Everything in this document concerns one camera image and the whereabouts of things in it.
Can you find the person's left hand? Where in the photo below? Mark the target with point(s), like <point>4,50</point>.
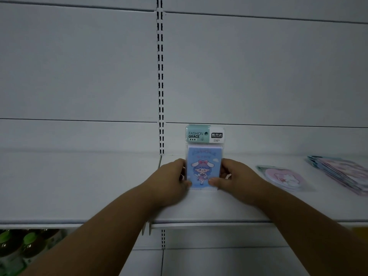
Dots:
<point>166,181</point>

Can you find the person's right hand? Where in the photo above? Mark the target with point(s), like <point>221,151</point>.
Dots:
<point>241,183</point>

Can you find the person's right thumb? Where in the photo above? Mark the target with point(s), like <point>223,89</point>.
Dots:
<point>216,182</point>

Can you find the person's left thumb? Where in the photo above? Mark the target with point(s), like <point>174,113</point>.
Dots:
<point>185,184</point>

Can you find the blue cartoon girl card packet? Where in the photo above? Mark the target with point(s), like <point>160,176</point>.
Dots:
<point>204,158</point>

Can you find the person's left forearm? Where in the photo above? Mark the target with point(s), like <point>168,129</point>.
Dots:
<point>97,235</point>

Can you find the person's right forearm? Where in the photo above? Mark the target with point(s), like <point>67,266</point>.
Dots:
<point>313,232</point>

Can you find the white metal shelf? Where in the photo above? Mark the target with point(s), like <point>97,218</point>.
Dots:
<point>201,198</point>

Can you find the round pink cartoon packet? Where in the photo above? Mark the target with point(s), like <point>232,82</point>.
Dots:
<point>284,178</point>

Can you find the white slotted shelf upright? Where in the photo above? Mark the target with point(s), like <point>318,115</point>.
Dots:
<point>160,83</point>

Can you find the stack of pink cartoon packets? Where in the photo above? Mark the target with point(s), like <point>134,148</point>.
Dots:
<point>342,173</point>

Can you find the green capped drink bottle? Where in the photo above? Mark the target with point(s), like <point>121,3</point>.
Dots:
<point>33,244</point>
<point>7,247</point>

